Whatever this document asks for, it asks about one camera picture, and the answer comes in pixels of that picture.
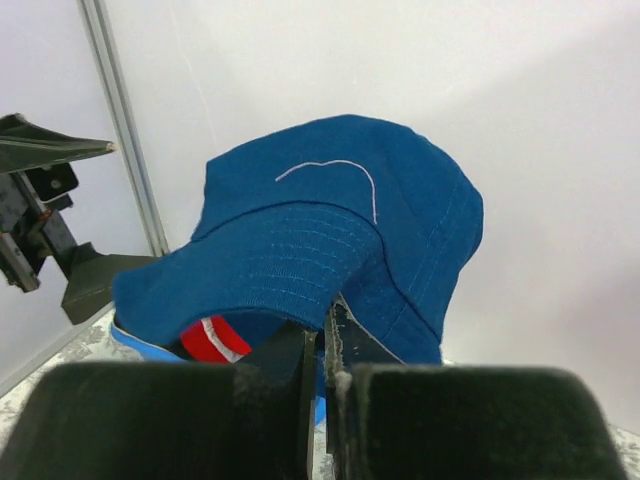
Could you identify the blue plastic bin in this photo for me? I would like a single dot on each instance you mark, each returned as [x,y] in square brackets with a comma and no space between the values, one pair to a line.
[152,352]

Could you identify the floral table mat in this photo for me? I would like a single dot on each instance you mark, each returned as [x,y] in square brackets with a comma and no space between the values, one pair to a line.
[93,342]

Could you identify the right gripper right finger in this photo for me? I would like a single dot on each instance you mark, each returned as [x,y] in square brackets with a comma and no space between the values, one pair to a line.
[390,420]

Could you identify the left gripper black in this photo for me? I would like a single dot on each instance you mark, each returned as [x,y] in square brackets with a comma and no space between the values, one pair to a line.
[35,187]

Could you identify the navy blue hat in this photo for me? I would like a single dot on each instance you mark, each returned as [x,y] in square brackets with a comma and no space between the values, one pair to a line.
[347,206]

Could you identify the left aluminium frame post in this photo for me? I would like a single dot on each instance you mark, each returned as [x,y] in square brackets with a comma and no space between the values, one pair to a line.
[95,17]

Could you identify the red cap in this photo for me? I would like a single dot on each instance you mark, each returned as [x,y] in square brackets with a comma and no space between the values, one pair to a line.
[213,340]

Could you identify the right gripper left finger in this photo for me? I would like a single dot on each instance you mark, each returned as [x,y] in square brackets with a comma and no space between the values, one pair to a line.
[253,419]

